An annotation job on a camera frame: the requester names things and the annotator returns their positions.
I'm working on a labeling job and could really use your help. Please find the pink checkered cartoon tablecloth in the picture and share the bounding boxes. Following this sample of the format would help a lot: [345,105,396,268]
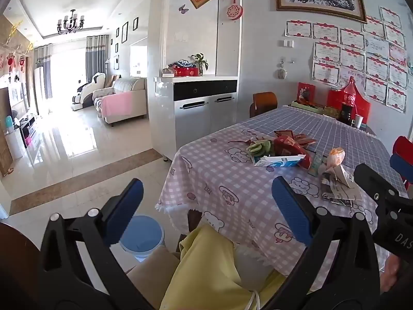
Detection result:
[156,126,392,281]

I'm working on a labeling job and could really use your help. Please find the red round hanging ornament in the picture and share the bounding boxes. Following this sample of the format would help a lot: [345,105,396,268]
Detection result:
[226,0,243,20]

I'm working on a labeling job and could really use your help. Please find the green potted plant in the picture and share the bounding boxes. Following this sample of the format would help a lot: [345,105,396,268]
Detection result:
[191,53,209,76]

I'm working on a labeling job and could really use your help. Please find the group of wall certificates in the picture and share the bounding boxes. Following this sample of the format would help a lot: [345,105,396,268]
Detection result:
[285,6,413,113]

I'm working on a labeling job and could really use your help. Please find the green tray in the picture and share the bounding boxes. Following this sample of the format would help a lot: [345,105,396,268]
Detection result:
[291,101,325,110]

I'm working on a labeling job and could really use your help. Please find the white massage chair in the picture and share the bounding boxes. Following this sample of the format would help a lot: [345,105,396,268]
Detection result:
[71,73,107,111]

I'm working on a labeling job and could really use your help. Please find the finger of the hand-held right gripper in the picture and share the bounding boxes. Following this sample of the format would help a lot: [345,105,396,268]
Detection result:
[353,163,408,208]
[389,154,413,183]

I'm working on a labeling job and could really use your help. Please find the blue plastic bin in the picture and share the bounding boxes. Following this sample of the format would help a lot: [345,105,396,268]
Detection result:
[119,215,166,263]

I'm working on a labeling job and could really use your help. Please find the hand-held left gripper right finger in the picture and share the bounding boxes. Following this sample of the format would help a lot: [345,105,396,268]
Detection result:
[272,177,381,310]

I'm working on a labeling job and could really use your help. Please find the green melon peels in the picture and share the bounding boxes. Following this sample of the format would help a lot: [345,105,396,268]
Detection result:
[247,139,275,156]

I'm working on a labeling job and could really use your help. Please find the television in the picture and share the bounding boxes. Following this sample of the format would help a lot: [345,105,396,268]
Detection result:
[0,86,15,123]

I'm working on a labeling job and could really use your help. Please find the white standing air conditioner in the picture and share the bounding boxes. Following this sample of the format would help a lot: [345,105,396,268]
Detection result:
[34,67,46,115]

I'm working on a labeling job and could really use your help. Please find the white black sideboard cabinet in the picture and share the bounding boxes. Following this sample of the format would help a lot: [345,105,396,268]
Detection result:
[154,75,239,160]

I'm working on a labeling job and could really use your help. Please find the grey striped curtain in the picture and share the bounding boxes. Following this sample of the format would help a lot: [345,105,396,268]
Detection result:
[85,35,109,84]
[34,43,53,100]

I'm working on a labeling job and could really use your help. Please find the newspaper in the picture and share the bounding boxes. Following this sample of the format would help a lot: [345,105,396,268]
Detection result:
[319,163,363,206]

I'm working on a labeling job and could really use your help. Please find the white television stand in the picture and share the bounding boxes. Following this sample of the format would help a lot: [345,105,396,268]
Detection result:
[19,113,41,149]

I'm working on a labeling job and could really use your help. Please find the grey checkered tablecloth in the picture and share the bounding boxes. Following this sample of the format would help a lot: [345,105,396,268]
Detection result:
[232,105,408,197]

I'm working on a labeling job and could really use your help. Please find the red round tin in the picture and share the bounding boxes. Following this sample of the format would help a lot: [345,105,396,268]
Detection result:
[170,66,199,77]

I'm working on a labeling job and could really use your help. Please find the black chandelier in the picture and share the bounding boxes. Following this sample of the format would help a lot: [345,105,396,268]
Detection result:
[57,9,85,34]

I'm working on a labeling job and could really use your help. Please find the red snack packets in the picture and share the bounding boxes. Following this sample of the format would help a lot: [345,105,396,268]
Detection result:
[274,130,317,146]

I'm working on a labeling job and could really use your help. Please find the pink blanket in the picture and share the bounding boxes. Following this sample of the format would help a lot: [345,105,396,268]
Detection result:
[100,90,135,120]

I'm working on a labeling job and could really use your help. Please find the white blue milk carton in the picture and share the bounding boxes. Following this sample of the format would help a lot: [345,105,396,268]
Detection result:
[251,153,306,168]

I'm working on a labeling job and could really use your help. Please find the beige trousers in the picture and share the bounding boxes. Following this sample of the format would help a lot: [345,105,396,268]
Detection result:
[126,249,181,310]

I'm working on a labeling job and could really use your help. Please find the person's right hand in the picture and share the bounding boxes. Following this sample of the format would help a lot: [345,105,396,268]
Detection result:
[382,254,402,301]

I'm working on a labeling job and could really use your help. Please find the large red snack packet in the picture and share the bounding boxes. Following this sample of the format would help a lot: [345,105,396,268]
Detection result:
[274,135,313,169]

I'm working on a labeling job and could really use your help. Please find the cola bottle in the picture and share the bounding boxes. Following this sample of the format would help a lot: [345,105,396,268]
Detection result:
[341,76,358,125]

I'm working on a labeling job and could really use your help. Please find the small teal green packet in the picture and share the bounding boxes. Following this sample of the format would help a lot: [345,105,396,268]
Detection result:
[308,153,325,176]

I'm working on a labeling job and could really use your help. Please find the red gift box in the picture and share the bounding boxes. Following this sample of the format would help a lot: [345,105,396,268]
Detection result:
[297,82,317,105]

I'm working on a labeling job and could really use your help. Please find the beige sofa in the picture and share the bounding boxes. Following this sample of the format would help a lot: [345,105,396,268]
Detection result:
[93,77,148,127]

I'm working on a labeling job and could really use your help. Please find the yellow garment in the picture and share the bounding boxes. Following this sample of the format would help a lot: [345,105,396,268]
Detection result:
[158,224,291,310]

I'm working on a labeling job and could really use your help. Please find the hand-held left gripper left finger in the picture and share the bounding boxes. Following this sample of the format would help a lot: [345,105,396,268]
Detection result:
[38,178,155,310]

